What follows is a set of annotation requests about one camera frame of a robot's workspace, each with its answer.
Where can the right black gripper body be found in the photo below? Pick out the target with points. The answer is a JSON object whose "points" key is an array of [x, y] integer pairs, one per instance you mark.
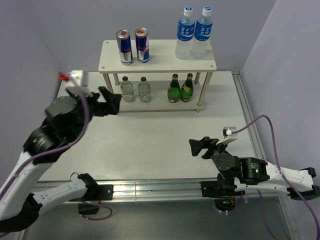
{"points": [[213, 149]]}

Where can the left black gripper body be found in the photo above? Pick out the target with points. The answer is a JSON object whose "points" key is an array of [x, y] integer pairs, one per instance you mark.
{"points": [[95, 108]]}

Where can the clear glass bottle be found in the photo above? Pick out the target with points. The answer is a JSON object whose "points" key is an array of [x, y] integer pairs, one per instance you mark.
{"points": [[144, 90], [127, 90]]}

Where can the Red Bull can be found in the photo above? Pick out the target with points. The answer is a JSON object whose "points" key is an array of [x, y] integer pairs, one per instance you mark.
{"points": [[142, 44], [124, 46]]}

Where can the Pocari Sweat bottle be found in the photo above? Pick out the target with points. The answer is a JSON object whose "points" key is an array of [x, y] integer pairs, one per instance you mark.
{"points": [[184, 35], [202, 32]]}

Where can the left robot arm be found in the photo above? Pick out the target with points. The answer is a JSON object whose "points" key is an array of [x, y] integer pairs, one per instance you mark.
{"points": [[19, 206]]}

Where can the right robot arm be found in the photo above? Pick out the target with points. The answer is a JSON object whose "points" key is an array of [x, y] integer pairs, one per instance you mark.
{"points": [[243, 175]]}

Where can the white two-tier shelf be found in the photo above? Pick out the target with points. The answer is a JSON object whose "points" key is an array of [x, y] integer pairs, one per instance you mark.
{"points": [[158, 71]]}

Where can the right green glass bottle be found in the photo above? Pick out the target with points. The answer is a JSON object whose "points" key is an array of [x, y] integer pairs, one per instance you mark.
{"points": [[187, 88]]}

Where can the green glass bottle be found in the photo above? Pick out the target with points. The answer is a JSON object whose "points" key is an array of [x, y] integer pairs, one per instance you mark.
{"points": [[173, 92], [187, 88]]}

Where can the left green glass bottle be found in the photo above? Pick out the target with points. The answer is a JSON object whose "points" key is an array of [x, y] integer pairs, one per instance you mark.
{"points": [[173, 92]]}

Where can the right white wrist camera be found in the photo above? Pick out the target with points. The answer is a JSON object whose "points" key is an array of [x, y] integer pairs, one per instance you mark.
{"points": [[228, 136]]}

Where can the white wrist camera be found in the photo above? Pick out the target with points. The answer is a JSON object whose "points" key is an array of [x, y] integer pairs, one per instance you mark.
{"points": [[228, 136], [76, 82]]}

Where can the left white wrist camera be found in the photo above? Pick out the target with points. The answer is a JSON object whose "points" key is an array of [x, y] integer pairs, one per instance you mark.
{"points": [[76, 82]]}

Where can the aluminium side rail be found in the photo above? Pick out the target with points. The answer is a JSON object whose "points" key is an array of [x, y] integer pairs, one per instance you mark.
{"points": [[248, 116]]}

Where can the aluminium front rail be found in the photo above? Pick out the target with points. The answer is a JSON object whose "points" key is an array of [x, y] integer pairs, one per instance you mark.
{"points": [[149, 190]]}

